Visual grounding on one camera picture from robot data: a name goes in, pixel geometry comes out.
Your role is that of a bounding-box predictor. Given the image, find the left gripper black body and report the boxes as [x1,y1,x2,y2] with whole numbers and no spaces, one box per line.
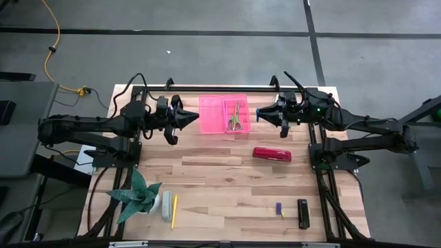
[147,94,183,134]

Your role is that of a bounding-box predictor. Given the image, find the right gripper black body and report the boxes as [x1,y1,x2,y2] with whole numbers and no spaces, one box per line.
[275,90,305,127]

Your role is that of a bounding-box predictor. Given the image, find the pink transparent pencil case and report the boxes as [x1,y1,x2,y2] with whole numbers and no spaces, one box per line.
[198,93,252,135]

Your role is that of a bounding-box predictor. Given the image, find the pink green scissors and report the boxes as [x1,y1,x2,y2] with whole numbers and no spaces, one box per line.
[226,99,243,132]

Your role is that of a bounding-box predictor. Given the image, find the yellow pencil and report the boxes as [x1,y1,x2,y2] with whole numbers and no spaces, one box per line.
[171,194,178,230]

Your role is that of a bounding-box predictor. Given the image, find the red stapler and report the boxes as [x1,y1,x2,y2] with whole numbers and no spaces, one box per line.
[252,147,292,163]

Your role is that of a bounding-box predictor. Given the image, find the green leafy plant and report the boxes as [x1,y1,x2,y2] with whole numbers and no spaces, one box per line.
[105,166,163,225]

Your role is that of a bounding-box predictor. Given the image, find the white plant pot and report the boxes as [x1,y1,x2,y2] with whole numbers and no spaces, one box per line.
[143,194,161,215]

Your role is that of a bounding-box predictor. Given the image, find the white paper sheet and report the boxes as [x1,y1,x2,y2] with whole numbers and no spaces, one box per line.
[73,144,97,175]

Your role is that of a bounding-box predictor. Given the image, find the black stapler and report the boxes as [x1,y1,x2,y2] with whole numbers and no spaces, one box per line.
[297,198,311,230]

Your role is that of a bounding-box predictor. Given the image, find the black desk leg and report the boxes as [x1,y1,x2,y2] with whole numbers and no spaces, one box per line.
[29,153,92,189]

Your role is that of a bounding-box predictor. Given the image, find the grey desk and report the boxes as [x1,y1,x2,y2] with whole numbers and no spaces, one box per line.
[0,81,59,178]

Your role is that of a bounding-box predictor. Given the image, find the grey metal stand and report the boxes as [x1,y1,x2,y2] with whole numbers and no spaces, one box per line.
[398,94,441,200]

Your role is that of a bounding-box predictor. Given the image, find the black flat bar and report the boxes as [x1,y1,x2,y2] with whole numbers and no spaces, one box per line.
[0,71,37,83]

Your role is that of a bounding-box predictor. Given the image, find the black box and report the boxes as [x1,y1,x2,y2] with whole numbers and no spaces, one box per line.
[0,99,17,126]

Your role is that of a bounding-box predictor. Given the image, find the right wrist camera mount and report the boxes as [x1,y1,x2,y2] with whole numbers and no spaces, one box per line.
[279,118,291,139]

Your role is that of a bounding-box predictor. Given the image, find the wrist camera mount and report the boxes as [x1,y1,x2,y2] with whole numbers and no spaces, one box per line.
[163,122,180,146]
[279,118,291,139]

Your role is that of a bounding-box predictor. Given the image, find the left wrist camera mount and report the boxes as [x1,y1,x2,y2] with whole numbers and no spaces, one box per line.
[163,122,180,146]

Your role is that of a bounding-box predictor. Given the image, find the black table frame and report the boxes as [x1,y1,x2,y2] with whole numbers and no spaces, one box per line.
[77,84,371,242]

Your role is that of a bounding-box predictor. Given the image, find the thin black floor cable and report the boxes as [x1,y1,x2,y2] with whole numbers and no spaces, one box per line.
[54,87,110,111]

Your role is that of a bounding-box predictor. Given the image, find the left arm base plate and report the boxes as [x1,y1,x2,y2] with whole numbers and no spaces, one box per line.
[83,144,142,169]

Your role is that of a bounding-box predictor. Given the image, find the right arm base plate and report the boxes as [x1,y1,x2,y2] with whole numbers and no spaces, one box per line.
[308,143,371,172]

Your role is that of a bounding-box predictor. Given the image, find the yellow extension cable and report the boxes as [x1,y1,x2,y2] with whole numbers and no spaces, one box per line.
[41,0,91,97]

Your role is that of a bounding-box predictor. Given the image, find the silver bracket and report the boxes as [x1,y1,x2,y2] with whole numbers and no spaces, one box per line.
[108,240,149,248]
[301,242,341,248]

